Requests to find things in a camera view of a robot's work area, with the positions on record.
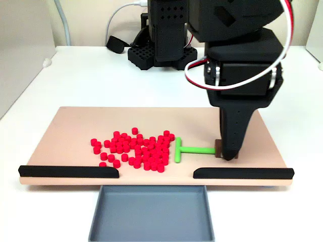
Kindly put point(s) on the white plastic foot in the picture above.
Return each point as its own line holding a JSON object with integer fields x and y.
{"x": 47, "y": 62}
{"x": 321, "y": 66}

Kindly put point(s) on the green T-shaped pusher tool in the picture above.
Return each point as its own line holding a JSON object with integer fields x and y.
{"x": 196, "y": 150}

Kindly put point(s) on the black clamp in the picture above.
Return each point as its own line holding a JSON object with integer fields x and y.
{"x": 144, "y": 20}

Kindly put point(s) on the grey plastic tray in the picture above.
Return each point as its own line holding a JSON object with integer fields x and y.
{"x": 151, "y": 214}

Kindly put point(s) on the black foam edge rail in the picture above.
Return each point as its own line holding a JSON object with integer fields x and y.
{"x": 242, "y": 173}
{"x": 63, "y": 172}

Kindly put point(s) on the pink flat board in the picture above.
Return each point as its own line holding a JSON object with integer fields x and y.
{"x": 75, "y": 126}

